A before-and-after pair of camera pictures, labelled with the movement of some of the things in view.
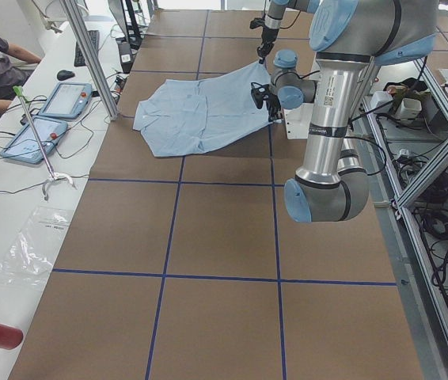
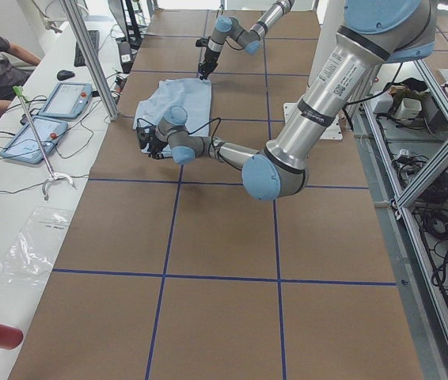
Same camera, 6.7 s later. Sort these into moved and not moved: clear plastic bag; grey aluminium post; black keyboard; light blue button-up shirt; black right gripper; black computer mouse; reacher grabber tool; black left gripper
Moved: light blue button-up shirt; black left gripper; black right gripper
Not moved: black computer mouse; black keyboard; reacher grabber tool; grey aluminium post; clear plastic bag
